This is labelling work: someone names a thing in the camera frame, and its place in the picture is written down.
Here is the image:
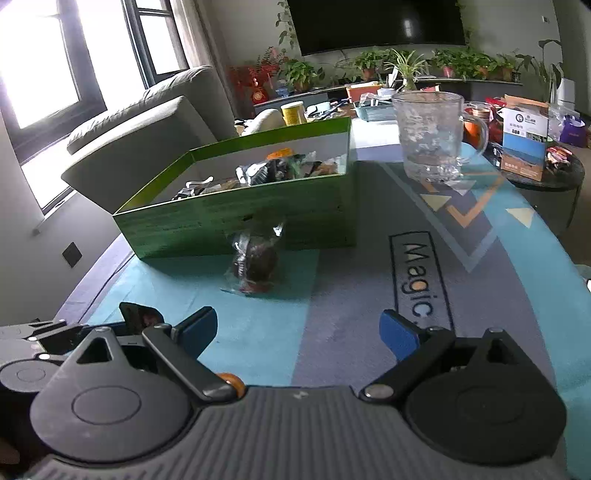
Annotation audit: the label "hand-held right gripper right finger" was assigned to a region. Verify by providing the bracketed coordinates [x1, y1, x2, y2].
[360, 310, 525, 400]

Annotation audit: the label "clear packet with dark snack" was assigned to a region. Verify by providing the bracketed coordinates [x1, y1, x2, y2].
[221, 220, 286, 297]

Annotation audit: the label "blue brown paper carton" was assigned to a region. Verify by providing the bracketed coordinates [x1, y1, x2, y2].
[501, 107, 550, 182]

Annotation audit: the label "potted green plant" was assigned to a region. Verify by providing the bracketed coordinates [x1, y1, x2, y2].
[353, 50, 391, 83]
[429, 48, 515, 83]
[283, 58, 324, 92]

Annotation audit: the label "clear glass mug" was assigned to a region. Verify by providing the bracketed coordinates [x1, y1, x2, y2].
[392, 91, 489, 184]

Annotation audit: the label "orange box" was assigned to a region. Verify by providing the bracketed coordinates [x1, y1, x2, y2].
[346, 83, 383, 103]

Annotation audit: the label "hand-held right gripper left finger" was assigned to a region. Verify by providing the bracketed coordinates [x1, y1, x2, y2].
[60, 307, 234, 401]

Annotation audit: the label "green cardboard box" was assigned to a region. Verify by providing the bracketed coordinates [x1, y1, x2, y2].
[112, 116, 358, 262]

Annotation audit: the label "dark television cabinet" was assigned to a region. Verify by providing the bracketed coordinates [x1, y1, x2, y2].
[253, 76, 525, 116]

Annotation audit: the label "narrow dark framed window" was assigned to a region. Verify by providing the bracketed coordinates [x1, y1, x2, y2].
[122, 0, 190, 89]

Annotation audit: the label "silver black snack packet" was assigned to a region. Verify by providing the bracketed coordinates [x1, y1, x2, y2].
[235, 161, 278, 186]

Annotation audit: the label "grey sofa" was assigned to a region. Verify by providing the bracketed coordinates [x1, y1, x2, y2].
[61, 65, 232, 217]

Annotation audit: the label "spider plant in glass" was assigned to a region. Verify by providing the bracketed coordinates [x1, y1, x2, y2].
[385, 48, 428, 92]

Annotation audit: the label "orange cup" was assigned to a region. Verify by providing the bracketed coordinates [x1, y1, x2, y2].
[462, 115, 486, 145]

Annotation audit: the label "purple bag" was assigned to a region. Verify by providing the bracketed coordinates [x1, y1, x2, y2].
[560, 115, 586, 147]

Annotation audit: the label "beige curtain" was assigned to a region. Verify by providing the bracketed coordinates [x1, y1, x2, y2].
[171, 0, 223, 75]

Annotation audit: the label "yellow can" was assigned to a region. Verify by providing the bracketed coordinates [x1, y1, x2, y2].
[281, 102, 308, 126]

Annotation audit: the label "white cushion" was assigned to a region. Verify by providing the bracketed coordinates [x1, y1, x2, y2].
[240, 108, 283, 137]

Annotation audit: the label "small round orange snack packet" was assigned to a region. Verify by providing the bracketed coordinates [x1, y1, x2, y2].
[216, 371, 244, 398]

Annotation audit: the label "clear packet with tan snack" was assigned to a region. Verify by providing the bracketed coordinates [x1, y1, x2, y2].
[314, 157, 347, 176]

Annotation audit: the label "red flower decoration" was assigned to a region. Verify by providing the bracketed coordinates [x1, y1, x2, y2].
[229, 46, 284, 104]

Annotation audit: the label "red snack packets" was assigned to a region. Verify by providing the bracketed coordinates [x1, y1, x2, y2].
[546, 147, 573, 169]

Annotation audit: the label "large dark framed window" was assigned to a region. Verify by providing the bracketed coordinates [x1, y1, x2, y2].
[0, 0, 109, 214]

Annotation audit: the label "hanging vine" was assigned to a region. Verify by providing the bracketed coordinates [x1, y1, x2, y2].
[276, 0, 301, 52]

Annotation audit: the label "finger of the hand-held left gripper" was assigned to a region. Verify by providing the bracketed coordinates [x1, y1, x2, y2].
[0, 319, 127, 344]
[0, 340, 83, 367]

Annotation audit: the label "black television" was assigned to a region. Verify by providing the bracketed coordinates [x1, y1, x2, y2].
[286, 0, 467, 57]

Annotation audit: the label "tall plant in white vase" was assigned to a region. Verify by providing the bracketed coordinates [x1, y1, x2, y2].
[517, 39, 577, 108]

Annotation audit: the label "round dark side table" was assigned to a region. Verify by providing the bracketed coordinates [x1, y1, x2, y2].
[489, 143, 585, 237]

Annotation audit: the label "grey snack packet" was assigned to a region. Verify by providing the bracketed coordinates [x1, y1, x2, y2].
[173, 176, 215, 200]

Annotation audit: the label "teal basket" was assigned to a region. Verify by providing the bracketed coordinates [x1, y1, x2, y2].
[353, 102, 394, 122]

